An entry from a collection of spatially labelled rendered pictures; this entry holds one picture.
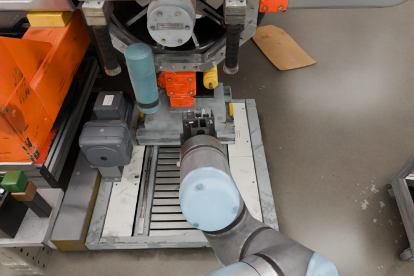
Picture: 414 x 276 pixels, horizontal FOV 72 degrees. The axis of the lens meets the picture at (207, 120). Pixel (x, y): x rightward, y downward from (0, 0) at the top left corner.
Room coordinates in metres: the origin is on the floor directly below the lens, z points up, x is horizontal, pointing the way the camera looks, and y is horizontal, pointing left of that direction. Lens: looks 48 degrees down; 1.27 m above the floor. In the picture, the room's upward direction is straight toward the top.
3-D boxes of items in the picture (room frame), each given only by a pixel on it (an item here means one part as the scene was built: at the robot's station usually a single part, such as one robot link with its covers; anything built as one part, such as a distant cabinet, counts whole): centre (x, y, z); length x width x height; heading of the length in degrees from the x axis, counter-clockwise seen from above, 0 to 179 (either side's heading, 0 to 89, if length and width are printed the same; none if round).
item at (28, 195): (0.36, 0.48, 0.59); 0.04 x 0.04 x 0.04; 1
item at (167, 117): (1.07, 0.11, 0.32); 0.40 x 0.30 x 0.28; 91
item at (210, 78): (1.00, -0.01, 0.51); 0.29 x 0.06 x 0.06; 1
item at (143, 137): (1.07, 0.11, 0.13); 0.50 x 0.36 x 0.10; 91
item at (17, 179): (0.36, 0.48, 0.64); 0.04 x 0.04 x 0.04; 1
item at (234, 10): (0.70, -0.07, 0.93); 0.09 x 0.05 x 0.05; 1
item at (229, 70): (0.67, -0.07, 0.83); 0.04 x 0.04 x 0.16
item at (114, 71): (0.66, 0.27, 0.83); 0.04 x 0.04 x 0.16
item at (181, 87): (0.94, 0.11, 0.48); 0.16 x 0.12 x 0.17; 1
